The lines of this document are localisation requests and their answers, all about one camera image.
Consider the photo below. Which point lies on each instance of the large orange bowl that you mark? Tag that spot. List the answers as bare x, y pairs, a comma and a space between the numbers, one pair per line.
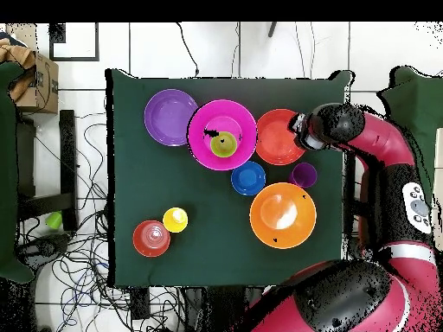
283, 228

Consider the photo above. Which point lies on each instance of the small red bowl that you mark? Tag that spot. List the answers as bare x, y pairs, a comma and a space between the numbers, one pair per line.
151, 238

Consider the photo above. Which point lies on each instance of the green cloth side table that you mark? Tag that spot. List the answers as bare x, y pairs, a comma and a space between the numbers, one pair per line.
415, 103
7, 173

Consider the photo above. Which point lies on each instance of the small blue bowl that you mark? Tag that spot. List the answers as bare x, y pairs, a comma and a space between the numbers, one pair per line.
248, 178

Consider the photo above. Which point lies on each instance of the large red shallow bowl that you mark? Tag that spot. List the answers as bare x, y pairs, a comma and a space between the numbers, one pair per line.
277, 141

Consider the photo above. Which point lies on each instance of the dark green tablecloth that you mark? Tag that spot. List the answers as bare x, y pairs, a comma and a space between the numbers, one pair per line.
173, 190

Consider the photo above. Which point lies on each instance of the purple cup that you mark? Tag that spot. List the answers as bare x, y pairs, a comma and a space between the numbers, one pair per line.
304, 175

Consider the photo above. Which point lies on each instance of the large pink bowl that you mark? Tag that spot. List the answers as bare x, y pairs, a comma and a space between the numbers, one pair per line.
221, 114

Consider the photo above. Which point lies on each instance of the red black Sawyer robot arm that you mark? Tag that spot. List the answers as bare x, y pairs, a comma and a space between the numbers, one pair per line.
380, 145

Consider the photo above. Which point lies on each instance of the black metal stand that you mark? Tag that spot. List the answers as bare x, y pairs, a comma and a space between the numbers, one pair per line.
67, 155

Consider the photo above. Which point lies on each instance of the black square floor frame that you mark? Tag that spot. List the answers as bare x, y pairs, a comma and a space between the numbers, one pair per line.
97, 41

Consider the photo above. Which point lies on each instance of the cardboard box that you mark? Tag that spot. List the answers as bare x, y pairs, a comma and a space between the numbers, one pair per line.
43, 86

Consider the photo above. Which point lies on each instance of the black floor base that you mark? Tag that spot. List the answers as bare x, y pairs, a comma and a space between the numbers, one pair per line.
45, 247

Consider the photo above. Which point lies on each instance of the yellow cup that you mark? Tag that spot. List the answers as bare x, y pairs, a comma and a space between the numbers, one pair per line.
174, 221

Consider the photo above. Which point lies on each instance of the large purple shallow bowl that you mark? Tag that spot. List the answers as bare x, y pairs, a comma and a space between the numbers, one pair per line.
169, 117

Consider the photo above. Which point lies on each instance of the small green floor cup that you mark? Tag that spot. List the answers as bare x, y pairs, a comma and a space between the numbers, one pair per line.
54, 220

